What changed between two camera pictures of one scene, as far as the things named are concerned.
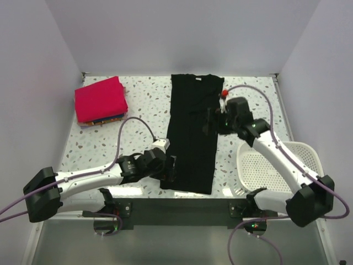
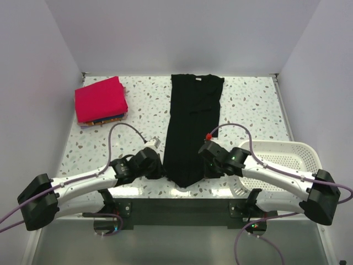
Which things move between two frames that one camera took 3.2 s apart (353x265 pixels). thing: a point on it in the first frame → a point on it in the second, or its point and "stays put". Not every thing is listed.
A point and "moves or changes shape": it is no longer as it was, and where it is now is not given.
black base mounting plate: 186,212 stays put
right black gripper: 222,131 → 208,173
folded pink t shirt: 102,99 stays put
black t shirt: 192,131 moves or changes shape
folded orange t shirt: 83,125 stays put
